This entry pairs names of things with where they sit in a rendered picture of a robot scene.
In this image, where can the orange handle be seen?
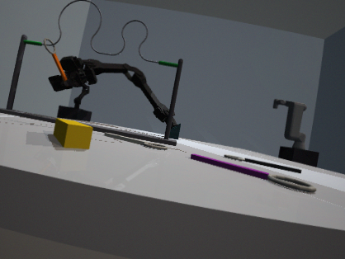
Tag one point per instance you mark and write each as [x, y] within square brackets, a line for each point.
[55, 59]

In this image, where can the yellow cube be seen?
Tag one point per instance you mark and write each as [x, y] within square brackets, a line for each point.
[72, 134]

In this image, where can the purple handle with grey loop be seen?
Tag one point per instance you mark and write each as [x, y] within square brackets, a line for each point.
[256, 173]

